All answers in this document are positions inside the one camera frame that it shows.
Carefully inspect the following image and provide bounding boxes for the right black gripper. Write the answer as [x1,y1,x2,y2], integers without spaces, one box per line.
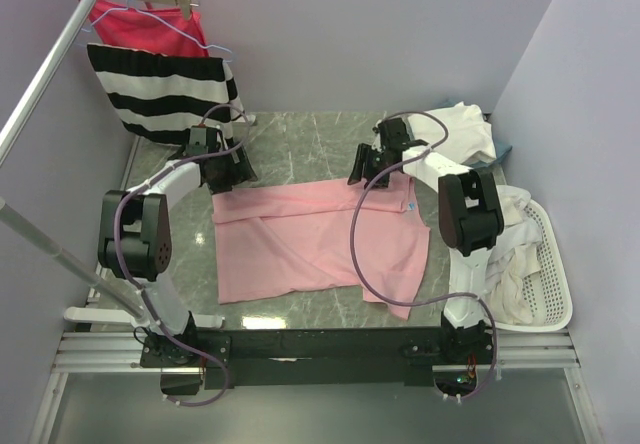
[346,143,395,191]

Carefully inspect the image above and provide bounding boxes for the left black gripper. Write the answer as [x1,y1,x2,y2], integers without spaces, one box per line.
[208,141,257,195]

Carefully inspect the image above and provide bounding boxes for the pink t shirt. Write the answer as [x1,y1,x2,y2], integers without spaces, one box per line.
[212,174,430,320]

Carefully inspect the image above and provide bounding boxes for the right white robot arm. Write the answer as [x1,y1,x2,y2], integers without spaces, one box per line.
[348,112,504,363]

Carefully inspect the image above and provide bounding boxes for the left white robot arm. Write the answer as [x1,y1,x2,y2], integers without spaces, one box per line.
[98,126,257,366]

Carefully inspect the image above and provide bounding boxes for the folded white t shirt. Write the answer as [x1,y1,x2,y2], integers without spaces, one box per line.
[406,102,497,165]

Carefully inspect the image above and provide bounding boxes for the black white striped garment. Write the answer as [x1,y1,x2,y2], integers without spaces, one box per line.
[87,44,245,145]

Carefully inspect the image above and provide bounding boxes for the folded blue t shirt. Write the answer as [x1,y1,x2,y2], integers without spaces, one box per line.
[431,99,512,168]

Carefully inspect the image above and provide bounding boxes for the red hanging garment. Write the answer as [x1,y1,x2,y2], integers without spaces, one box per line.
[79,0,210,60]

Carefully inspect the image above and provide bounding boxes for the metal clothes rack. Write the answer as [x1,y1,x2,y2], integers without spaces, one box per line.
[0,0,259,335]

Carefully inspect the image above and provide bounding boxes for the black base beam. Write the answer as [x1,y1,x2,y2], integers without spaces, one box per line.
[140,327,493,390]

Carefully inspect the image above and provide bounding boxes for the white laundry basket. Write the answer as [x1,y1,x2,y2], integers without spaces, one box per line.
[496,199,573,333]

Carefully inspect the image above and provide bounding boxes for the blue wire hanger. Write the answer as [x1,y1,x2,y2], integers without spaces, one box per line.
[74,0,236,65]

